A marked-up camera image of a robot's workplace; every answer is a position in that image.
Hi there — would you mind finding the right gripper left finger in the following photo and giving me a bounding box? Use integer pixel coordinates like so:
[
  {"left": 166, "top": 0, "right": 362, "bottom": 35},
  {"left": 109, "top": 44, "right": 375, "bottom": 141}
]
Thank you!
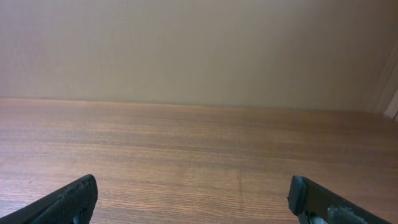
[{"left": 1, "top": 174, "right": 98, "bottom": 224}]

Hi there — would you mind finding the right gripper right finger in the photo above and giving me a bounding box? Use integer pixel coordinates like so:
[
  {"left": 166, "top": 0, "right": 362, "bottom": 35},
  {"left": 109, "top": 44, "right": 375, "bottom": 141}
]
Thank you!
[{"left": 287, "top": 175, "right": 390, "bottom": 224}]

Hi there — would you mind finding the cardboard box wall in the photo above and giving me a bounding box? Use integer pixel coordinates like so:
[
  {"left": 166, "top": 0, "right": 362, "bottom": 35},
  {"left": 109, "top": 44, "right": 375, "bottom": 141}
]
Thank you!
[{"left": 1, "top": 1, "right": 397, "bottom": 111}]

